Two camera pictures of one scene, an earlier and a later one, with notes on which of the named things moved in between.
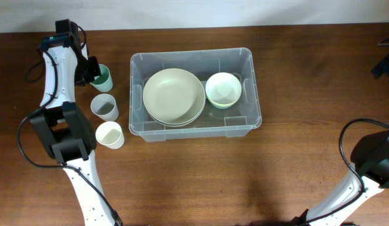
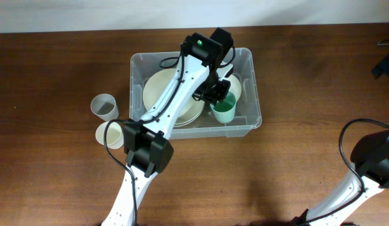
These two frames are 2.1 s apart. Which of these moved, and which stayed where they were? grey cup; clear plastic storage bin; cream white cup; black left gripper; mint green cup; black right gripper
Moved: mint green cup; black left gripper
Stayed: grey cup; cream white cup; black right gripper; clear plastic storage bin
